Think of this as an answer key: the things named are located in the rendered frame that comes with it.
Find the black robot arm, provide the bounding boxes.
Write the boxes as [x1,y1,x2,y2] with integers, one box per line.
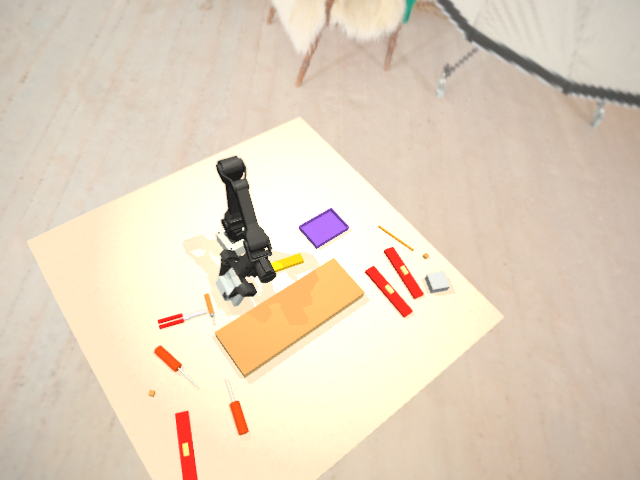
[216,155,277,283]

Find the orange flat panel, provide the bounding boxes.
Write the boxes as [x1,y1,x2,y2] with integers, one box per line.
[215,258,365,379]

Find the yellow rectangular bar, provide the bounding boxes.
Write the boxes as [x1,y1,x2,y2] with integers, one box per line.
[271,253,304,272]

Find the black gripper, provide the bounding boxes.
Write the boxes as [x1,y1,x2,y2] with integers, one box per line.
[218,249,257,298]

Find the red flat block with small yellow cube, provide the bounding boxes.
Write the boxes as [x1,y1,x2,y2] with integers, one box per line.
[384,247,423,300]
[365,266,413,319]
[175,411,197,480]

